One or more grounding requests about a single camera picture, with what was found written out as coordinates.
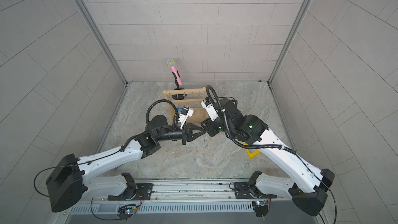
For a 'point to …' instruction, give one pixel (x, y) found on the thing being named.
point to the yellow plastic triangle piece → (252, 154)
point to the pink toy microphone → (171, 63)
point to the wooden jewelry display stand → (190, 97)
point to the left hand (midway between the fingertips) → (205, 134)
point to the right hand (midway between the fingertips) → (203, 123)
